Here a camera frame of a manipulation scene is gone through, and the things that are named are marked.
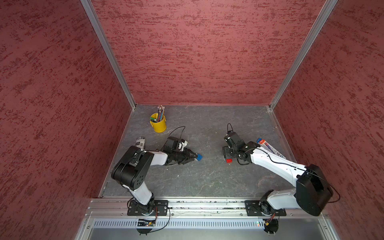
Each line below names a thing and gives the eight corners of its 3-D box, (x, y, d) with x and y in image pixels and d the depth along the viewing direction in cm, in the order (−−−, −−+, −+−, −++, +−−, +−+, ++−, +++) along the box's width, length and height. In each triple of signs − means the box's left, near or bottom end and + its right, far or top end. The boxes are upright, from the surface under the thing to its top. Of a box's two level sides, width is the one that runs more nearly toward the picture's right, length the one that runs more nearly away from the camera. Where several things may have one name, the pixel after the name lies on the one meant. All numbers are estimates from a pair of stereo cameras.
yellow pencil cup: (152, 132, 106) (148, 122, 97) (154, 123, 112) (151, 112, 103) (165, 132, 106) (163, 122, 97) (167, 123, 112) (164, 112, 103)
